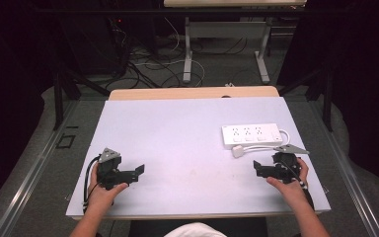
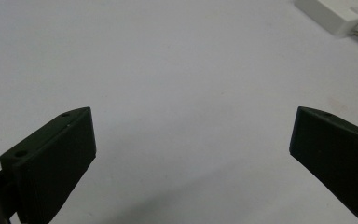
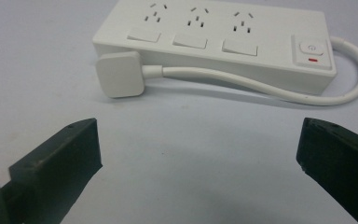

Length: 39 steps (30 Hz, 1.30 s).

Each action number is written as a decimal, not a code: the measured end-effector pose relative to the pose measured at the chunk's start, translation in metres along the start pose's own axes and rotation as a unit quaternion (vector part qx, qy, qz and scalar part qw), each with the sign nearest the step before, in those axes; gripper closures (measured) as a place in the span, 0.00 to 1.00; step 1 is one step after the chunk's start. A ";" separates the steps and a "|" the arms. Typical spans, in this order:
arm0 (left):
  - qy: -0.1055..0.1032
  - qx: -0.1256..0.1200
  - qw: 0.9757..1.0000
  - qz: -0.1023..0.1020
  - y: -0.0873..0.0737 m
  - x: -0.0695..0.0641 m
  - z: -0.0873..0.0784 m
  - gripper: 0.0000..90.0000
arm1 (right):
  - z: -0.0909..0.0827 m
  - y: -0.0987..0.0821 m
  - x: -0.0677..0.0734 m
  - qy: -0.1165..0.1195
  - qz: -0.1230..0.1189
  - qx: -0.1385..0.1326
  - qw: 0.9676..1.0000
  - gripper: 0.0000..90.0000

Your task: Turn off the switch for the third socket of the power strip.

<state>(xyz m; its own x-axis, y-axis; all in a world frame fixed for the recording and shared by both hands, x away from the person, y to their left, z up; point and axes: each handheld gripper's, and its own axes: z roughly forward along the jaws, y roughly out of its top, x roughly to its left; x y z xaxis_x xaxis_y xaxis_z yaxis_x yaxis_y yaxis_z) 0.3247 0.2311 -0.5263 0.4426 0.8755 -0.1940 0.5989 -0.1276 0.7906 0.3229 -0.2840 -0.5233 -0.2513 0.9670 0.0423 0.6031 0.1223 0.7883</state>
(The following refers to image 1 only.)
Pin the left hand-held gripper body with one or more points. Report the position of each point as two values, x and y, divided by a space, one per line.
109 168

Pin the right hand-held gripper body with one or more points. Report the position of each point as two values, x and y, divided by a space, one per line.
284 166

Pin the person's right hand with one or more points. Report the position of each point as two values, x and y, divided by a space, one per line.
291 191

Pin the person's left hand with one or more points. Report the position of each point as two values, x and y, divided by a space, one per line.
104 195

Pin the white power plug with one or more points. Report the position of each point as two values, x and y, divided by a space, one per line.
238 151

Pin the white power strip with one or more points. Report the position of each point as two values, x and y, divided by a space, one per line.
251 135

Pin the white table cover board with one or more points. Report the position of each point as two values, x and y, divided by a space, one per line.
184 144

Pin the person's dark trousers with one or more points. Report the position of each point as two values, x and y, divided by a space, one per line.
144 227

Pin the black metal stand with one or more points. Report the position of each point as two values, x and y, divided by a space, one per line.
326 98
59 98

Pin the person's white shirt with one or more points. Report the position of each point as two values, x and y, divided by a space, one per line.
195 230

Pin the dark computer tower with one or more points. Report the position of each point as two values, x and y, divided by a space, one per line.
95 42

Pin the light desk top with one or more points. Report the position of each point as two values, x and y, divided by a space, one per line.
233 3

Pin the black horizontal bar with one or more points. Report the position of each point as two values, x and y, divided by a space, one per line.
190 11

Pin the black floor socket frame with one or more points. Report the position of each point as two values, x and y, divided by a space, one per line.
65 141

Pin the aluminium floor rail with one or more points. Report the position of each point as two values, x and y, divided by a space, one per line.
29 177
348 174

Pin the white metal desk frame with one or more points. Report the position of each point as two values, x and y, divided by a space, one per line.
227 30

